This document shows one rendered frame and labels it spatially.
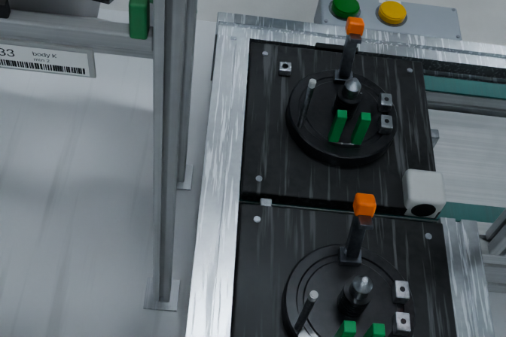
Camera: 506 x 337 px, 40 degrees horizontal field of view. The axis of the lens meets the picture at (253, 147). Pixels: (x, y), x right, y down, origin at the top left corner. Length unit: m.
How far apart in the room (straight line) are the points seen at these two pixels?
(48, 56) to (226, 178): 0.38
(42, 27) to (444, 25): 0.71
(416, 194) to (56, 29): 0.49
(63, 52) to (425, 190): 0.49
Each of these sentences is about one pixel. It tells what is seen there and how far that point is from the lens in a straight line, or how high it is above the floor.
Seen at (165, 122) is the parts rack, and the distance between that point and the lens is 0.55.
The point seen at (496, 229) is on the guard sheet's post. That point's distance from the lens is 0.85.
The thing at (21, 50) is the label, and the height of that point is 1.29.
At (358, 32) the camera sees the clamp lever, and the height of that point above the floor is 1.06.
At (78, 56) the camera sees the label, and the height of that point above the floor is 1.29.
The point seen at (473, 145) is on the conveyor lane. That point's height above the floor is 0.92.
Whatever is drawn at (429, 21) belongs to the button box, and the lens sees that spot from 1.07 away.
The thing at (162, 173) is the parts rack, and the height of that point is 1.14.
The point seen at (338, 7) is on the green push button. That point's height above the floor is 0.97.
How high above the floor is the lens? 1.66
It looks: 55 degrees down
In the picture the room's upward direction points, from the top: 12 degrees clockwise
